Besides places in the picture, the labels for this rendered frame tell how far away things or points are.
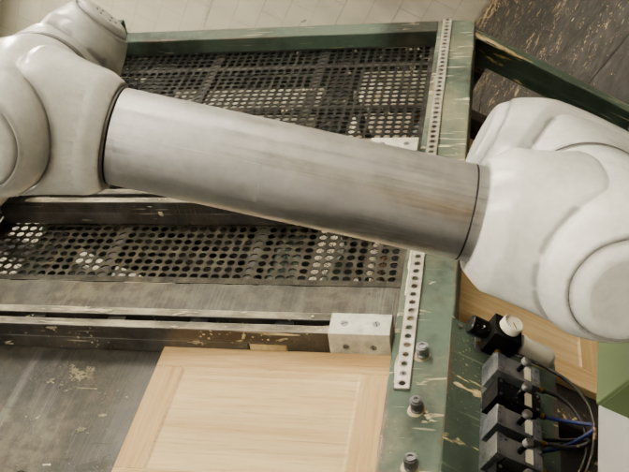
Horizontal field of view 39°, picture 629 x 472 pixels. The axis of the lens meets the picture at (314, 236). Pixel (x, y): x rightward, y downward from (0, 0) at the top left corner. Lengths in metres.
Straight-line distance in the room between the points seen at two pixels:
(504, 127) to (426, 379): 0.77
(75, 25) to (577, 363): 1.69
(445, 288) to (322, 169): 1.07
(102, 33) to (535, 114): 0.50
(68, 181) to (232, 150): 0.16
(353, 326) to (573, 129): 0.88
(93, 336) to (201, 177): 1.14
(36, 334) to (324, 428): 0.70
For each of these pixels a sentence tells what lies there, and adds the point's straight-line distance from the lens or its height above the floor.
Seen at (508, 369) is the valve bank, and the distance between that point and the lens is 1.66.
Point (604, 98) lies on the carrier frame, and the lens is 3.15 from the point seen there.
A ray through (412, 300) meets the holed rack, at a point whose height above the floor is 0.88.
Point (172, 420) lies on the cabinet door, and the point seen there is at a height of 1.24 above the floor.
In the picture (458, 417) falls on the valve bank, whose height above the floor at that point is 0.78.
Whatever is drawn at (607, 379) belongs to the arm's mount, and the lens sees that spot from 1.18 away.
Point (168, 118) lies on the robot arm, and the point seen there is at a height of 1.42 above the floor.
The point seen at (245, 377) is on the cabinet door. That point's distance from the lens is 1.83.
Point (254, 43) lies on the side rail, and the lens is 3.12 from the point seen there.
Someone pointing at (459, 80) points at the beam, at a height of 0.83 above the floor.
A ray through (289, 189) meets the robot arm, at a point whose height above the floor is 1.28.
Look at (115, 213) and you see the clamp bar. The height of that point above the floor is 1.55.
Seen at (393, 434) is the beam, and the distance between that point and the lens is 1.64.
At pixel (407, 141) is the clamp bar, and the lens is 2.36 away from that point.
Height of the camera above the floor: 1.35
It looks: 7 degrees down
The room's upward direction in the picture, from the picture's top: 66 degrees counter-clockwise
